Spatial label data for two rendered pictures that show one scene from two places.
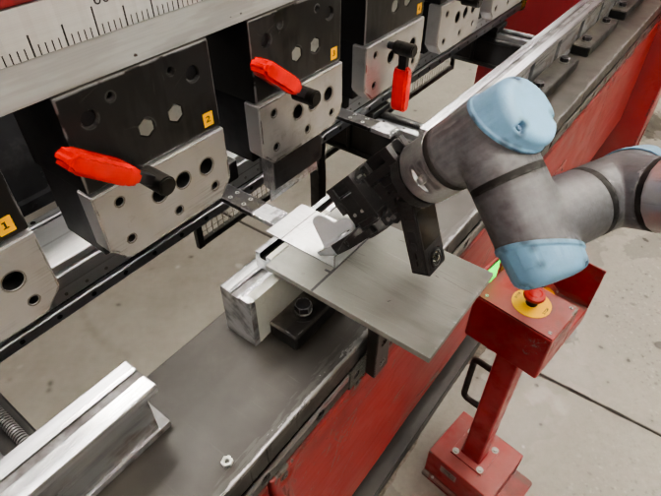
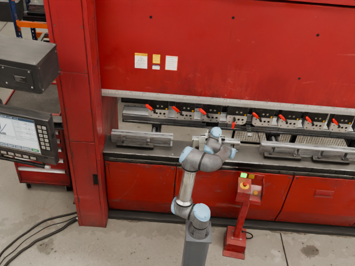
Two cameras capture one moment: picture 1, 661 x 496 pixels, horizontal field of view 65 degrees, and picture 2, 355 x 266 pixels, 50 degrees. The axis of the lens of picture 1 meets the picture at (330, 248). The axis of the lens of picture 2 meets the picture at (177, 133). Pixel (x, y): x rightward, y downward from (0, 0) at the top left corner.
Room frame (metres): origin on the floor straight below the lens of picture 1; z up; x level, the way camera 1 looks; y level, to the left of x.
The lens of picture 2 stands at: (-1.07, -1.65, 2.99)
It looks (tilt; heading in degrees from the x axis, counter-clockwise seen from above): 40 degrees down; 52
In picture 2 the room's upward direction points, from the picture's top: 5 degrees clockwise
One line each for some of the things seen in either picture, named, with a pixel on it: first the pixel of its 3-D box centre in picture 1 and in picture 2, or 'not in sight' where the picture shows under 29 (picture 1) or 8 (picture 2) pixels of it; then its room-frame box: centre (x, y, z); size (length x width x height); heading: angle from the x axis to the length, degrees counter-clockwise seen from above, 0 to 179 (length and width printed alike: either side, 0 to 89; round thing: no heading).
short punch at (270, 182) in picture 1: (292, 155); (212, 123); (0.61, 0.05, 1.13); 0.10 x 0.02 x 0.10; 143
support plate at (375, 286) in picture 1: (378, 271); (210, 148); (0.52, -0.07, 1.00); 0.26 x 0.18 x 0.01; 53
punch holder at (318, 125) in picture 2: not in sight; (314, 118); (1.23, -0.42, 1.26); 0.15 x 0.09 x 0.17; 143
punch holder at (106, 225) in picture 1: (132, 141); (185, 108); (0.43, 0.19, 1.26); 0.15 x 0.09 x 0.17; 143
